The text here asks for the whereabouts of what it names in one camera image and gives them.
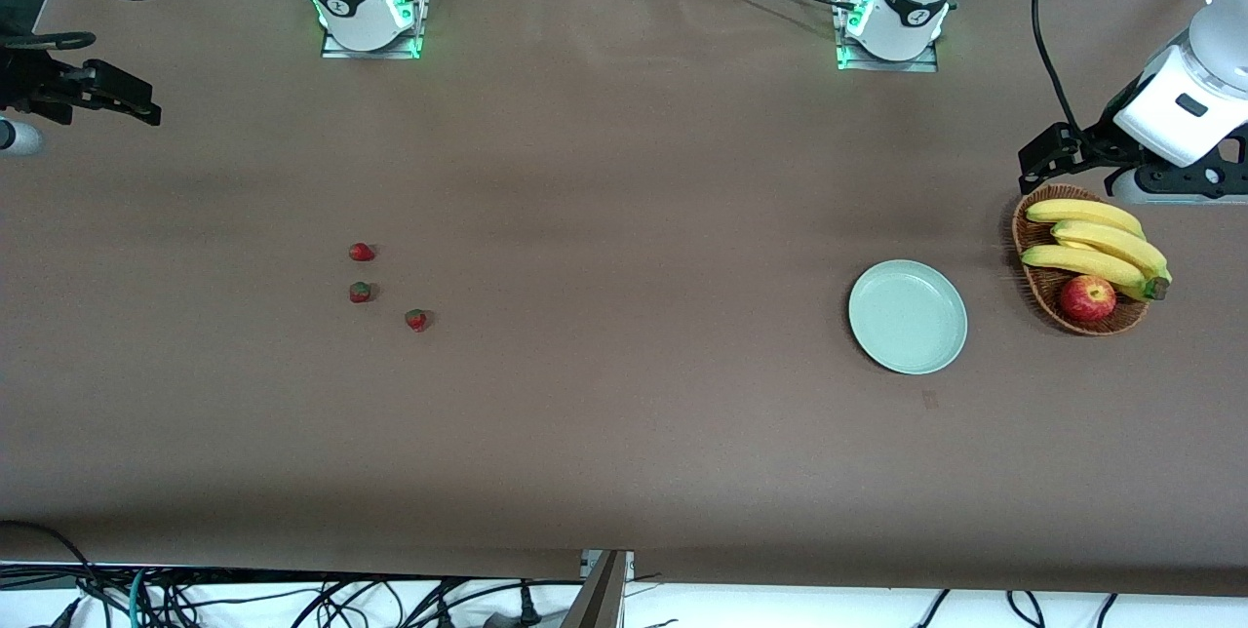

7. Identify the pale green round plate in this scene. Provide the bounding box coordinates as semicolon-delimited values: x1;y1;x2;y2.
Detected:
848;260;968;375

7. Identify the yellow banana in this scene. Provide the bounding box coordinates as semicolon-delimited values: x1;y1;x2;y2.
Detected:
1051;220;1171;283
1021;245;1169;303
1026;199;1147;241

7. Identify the brown wicker basket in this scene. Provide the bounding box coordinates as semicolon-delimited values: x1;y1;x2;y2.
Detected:
1011;183;1151;336

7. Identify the red apple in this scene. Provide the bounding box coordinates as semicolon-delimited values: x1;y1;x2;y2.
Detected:
1060;275;1117;323

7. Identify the matte table cover sheet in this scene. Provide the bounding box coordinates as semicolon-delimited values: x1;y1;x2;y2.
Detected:
0;0;1248;598

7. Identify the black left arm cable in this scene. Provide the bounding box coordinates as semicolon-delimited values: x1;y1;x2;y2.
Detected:
1032;0;1083;137

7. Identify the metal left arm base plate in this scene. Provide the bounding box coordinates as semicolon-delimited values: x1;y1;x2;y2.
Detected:
837;43;939;73

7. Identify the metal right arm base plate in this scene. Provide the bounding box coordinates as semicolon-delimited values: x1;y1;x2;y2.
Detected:
322;28;422;60

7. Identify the grey metal frame beam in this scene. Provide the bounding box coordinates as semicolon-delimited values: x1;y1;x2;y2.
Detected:
561;550;635;628

